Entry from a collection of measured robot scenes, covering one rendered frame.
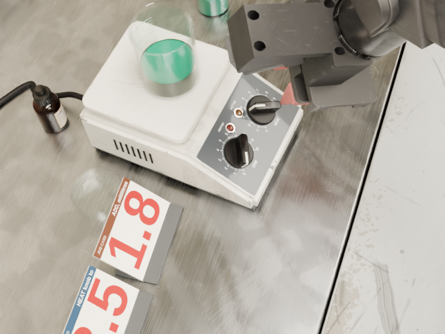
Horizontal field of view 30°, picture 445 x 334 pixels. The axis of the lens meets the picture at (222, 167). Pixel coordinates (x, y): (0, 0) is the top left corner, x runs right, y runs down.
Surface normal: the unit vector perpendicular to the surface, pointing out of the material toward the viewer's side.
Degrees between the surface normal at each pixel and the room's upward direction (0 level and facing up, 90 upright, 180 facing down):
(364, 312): 0
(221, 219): 0
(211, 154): 30
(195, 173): 90
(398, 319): 0
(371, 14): 90
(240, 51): 69
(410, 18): 90
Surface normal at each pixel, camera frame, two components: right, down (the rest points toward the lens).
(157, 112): -0.07, -0.49
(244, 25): -0.91, 0.11
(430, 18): -0.86, 0.48
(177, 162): -0.43, 0.80
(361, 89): 0.38, -0.23
